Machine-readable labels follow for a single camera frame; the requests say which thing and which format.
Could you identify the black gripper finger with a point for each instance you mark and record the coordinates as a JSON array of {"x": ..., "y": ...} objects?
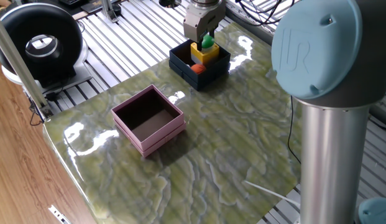
[
  {"x": 199, "y": 46},
  {"x": 212, "y": 32}
]

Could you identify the silver Schunk gripper body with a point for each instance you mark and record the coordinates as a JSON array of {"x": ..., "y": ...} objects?
[{"x": 195, "y": 25}]

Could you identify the yellow box with green button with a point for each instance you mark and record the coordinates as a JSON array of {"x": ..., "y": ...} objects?
[{"x": 205, "y": 56}]

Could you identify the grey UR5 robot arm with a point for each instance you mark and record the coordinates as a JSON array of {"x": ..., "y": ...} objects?
[{"x": 332, "y": 155}]

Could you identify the dark blue cardboard box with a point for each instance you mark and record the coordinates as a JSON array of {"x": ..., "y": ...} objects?
[{"x": 208, "y": 77}]

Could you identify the pink cardboard box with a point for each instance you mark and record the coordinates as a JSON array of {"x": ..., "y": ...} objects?
[{"x": 161, "y": 137}]

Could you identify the orange toy basketball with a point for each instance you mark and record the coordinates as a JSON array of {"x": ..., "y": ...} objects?
[{"x": 199, "y": 69}]

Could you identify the green marble pattern sheet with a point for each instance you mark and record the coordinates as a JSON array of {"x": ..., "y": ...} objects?
[{"x": 211, "y": 140}]

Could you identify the grey aluminium table rail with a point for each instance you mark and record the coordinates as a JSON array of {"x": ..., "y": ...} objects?
[{"x": 248, "y": 26}]

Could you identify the slanted aluminium frame post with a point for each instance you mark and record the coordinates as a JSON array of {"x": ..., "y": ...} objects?
[{"x": 15, "y": 59}]

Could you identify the white metal bracket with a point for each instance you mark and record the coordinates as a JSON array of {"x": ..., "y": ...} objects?
[{"x": 59, "y": 214}]

